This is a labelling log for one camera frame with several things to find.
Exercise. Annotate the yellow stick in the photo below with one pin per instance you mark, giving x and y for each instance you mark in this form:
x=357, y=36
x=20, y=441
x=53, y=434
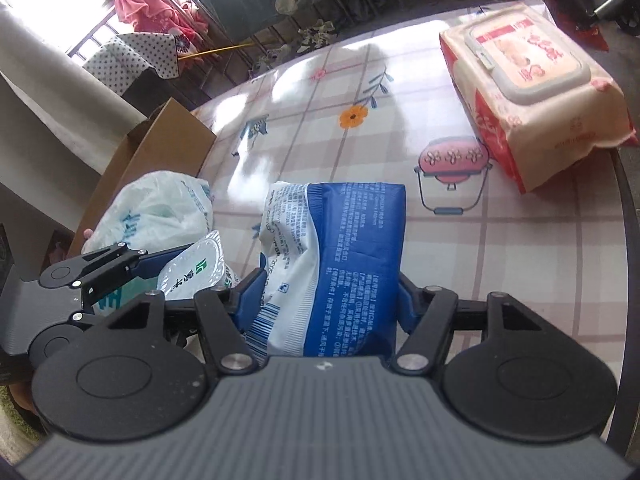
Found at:
x=225, y=49

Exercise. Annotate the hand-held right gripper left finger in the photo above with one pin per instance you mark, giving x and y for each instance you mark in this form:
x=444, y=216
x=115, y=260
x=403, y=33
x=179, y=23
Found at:
x=247, y=300

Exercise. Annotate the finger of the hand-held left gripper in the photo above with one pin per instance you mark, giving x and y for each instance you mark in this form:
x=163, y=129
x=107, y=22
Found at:
x=147, y=262
x=85, y=316

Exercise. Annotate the pink garment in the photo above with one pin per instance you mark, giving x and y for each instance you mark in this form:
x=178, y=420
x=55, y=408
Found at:
x=150, y=5

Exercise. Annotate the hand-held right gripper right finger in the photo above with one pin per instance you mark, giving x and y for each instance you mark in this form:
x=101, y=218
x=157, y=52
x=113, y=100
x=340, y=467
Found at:
x=409, y=305

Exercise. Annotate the white yogurt cup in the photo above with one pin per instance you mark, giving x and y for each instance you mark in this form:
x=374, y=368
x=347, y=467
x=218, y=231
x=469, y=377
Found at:
x=190, y=270

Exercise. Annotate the brown cardboard box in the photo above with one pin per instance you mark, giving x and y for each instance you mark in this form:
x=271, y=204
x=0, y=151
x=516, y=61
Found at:
x=165, y=145

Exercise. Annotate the black cloth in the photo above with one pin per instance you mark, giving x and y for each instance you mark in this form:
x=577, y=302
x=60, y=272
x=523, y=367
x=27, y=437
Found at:
x=145, y=90

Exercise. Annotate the white polka dot cloth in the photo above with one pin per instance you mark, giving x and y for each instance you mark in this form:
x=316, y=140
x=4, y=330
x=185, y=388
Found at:
x=130, y=52

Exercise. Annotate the blue and white packet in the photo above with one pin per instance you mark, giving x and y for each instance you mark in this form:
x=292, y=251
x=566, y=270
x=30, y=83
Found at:
x=350, y=240

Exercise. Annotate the white plastic bag teal print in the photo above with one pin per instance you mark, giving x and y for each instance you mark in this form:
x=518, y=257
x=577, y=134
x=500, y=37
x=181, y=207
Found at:
x=150, y=205

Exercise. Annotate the grey white curtain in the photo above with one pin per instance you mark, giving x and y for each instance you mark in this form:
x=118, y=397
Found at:
x=50, y=100

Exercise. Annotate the red packet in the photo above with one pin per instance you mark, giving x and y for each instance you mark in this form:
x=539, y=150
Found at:
x=597, y=37

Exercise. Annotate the pink wet wipes pack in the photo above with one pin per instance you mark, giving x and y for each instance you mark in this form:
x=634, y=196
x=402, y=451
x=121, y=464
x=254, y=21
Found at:
x=550, y=120

